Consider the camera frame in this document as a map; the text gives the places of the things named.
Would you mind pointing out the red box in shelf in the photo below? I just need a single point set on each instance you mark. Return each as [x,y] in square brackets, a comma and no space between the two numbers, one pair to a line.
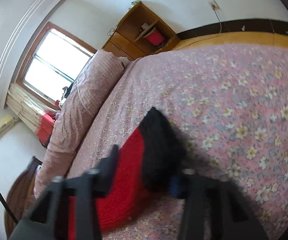
[154,37]

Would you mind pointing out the cream and red curtain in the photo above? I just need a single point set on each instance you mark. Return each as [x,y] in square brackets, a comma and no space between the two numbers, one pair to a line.
[31,113]

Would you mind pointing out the wooden framed window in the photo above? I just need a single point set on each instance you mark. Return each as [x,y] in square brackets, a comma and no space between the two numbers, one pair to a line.
[52,63]

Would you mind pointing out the red knit cardigan sweater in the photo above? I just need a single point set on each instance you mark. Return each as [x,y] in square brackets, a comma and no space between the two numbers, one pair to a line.
[147,164]

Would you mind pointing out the dark wooden headboard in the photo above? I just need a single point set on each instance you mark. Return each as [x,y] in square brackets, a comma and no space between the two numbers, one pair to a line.
[21,195]

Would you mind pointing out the cream wall air conditioner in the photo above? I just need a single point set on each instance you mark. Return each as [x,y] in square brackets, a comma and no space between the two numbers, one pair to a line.
[6,123]

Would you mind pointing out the pink floral duvet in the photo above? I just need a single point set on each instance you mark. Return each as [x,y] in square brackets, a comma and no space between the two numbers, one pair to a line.
[89,91]

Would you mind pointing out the wall power socket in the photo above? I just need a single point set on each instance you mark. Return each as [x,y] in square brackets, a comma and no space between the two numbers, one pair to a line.
[214,5]

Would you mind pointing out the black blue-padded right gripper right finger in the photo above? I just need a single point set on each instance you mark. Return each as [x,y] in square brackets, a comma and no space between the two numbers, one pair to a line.
[229,214]

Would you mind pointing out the wooden bedside shelf cabinet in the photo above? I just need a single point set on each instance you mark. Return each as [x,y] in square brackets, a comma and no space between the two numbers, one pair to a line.
[127,39]

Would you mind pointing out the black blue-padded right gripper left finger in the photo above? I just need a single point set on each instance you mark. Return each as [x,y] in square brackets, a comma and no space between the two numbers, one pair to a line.
[66,204]

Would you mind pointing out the pink floral bed sheet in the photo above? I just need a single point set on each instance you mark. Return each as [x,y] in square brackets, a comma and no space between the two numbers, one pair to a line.
[228,103]

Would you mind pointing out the clothes pile on windowsill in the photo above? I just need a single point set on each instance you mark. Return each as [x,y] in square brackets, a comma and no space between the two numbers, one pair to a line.
[66,93]

